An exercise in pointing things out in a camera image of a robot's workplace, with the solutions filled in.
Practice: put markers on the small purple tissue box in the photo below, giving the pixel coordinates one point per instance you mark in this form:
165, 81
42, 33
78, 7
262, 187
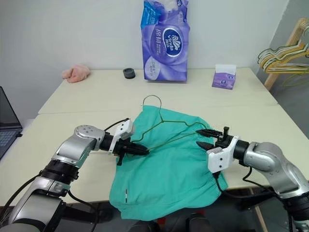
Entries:
223, 78

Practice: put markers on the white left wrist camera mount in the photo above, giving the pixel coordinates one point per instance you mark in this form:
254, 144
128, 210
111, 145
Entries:
124, 129

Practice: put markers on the hangers on wooden rack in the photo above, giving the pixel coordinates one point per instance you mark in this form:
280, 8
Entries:
293, 36

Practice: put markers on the green shorts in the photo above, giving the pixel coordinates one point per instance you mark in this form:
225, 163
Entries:
164, 174

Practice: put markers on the purple tissue multipack bag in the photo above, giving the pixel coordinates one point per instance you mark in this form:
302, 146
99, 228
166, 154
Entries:
164, 43

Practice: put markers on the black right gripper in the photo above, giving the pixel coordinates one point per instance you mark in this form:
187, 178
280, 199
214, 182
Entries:
222, 142

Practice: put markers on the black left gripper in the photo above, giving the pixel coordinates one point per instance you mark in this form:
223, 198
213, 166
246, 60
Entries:
123, 147

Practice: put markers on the pink plush cloth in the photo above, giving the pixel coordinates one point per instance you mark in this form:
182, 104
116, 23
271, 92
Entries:
76, 73

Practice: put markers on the dark rounded shape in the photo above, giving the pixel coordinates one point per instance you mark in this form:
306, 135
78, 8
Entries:
199, 223

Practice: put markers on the wooden table leg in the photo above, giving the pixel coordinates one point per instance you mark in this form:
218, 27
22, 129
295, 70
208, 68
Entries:
258, 210

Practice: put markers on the dark laptop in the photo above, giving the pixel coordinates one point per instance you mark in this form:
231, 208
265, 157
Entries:
8, 125

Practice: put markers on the black round cap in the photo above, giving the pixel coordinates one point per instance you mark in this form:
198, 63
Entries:
129, 73

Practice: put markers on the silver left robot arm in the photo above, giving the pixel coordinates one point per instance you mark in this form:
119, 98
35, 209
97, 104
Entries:
72, 149

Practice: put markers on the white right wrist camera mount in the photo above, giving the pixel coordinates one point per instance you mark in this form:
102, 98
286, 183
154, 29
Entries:
220, 158

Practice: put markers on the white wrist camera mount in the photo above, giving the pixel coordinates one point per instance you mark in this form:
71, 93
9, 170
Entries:
220, 158
124, 129

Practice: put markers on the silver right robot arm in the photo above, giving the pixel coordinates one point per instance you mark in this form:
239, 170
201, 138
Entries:
272, 159

